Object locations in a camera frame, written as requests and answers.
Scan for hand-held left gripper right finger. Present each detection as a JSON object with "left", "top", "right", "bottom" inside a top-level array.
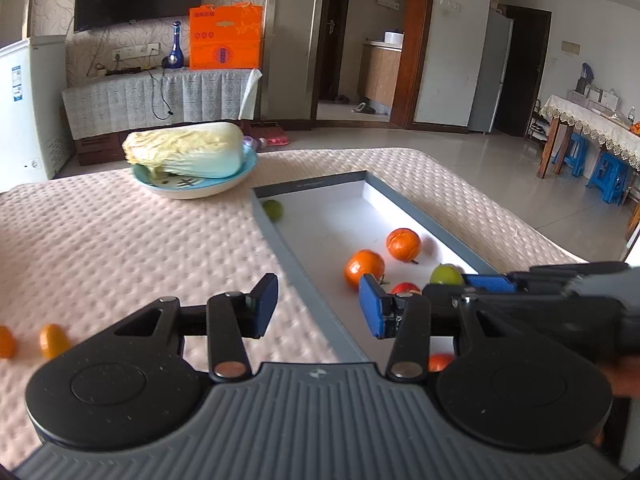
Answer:
[{"left": 358, "top": 273, "right": 506, "bottom": 382}]

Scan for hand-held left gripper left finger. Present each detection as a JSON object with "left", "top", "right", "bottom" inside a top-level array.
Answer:
[{"left": 114, "top": 273, "right": 280, "bottom": 382}]

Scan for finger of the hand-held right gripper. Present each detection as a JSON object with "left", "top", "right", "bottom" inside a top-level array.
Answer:
[
  {"left": 464, "top": 261, "right": 632, "bottom": 294},
  {"left": 422, "top": 283, "right": 568, "bottom": 311}
]

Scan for yellow-green small fruit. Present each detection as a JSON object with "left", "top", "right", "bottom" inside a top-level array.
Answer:
[{"left": 430, "top": 263, "right": 466, "bottom": 286}]

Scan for orange mandarin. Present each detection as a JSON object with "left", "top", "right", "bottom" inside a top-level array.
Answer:
[
  {"left": 344, "top": 249, "right": 386, "bottom": 289},
  {"left": 386, "top": 228, "right": 422, "bottom": 262}
]

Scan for grey shallow box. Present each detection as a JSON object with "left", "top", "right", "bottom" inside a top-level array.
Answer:
[{"left": 251, "top": 170, "right": 500, "bottom": 377}]

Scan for person's right hand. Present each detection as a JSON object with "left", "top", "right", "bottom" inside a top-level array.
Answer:
[{"left": 597, "top": 362, "right": 634, "bottom": 399}]

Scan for blue and white plate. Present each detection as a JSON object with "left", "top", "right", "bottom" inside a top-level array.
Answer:
[{"left": 131, "top": 142, "right": 259, "bottom": 200}]

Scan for blue plastic stool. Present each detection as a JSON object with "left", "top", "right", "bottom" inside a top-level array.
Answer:
[
  {"left": 586, "top": 151, "right": 634, "bottom": 205},
  {"left": 552, "top": 132, "right": 589, "bottom": 179}
]

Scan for napa cabbage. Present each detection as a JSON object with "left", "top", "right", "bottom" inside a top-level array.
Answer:
[{"left": 122, "top": 122, "right": 246, "bottom": 179}]

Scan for cloth-covered side table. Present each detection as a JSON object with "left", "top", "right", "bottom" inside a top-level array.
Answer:
[{"left": 539, "top": 94, "right": 640, "bottom": 172}]

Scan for grey refrigerator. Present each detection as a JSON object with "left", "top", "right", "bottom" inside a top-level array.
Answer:
[{"left": 467, "top": 9, "right": 515, "bottom": 135}]

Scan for orange kumquat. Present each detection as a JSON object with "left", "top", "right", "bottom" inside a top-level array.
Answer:
[
  {"left": 39, "top": 323, "right": 72, "bottom": 360},
  {"left": 0, "top": 325, "right": 18, "bottom": 360}
]

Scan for wooden kitchen cabinet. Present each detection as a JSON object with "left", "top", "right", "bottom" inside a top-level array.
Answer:
[{"left": 357, "top": 40, "right": 404, "bottom": 116}]

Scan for brown wooden television cabinet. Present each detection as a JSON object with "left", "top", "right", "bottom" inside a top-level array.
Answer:
[{"left": 74, "top": 130, "right": 132, "bottom": 167}]

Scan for grey patterned cabinet cloth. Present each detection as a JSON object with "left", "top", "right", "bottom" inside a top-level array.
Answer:
[{"left": 61, "top": 67, "right": 264, "bottom": 142}]

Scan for blue glass bottle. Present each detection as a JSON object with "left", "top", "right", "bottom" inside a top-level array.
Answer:
[{"left": 166, "top": 21, "right": 185, "bottom": 70}]

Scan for orange gift box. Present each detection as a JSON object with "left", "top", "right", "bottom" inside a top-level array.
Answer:
[{"left": 188, "top": 4, "right": 264, "bottom": 71}]

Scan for dark wooden door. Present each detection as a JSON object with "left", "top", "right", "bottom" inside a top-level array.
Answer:
[{"left": 316, "top": 0, "right": 354, "bottom": 107}]

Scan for white chest freezer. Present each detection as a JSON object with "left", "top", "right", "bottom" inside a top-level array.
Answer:
[{"left": 0, "top": 35, "right": 74, "bottom": 195}]

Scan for black hanging cable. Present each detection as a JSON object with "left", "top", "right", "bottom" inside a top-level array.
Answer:
[{"left": 147, "top": 70, "right": 174, "bottom": 121}]

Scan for white wall sockets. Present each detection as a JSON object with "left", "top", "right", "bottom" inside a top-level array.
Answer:
[{"left": 112, "top": 42, "right": 161, "bottom": 60}]

